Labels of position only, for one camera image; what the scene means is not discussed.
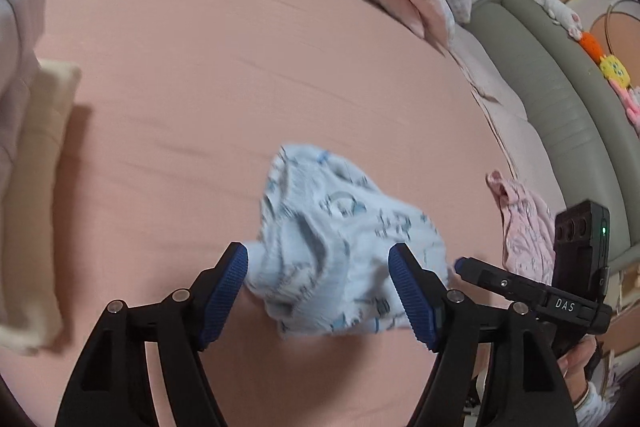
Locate light blue printed pajama shorts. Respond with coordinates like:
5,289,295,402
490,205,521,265
242,143,453,340

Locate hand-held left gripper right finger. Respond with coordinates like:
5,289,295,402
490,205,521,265
387,243,571,427

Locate grey padded headboard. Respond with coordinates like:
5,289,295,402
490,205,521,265
467,0,640,278

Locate small beige pillow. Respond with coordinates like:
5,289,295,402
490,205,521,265
445,24,526,120

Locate large beige pillow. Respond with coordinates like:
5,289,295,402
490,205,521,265
475,97,571,228

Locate person's right forearm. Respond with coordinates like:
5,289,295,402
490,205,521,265
570,379,618,427

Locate bed with pink sheet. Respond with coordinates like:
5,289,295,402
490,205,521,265
0,0,576,427

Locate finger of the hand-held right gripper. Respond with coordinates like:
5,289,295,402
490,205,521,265
454,257,546,314

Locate cream folded garment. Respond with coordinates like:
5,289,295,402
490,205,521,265
0,59,83,355

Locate row of plush toys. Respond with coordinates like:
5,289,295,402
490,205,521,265
530,0,640,132

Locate pink printed pajama garment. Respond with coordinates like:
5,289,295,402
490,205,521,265
485,169,558,283

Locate person's right hand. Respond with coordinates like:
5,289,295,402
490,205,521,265
557,336,599,388

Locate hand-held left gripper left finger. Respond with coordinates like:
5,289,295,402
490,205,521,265
55,241,249,427

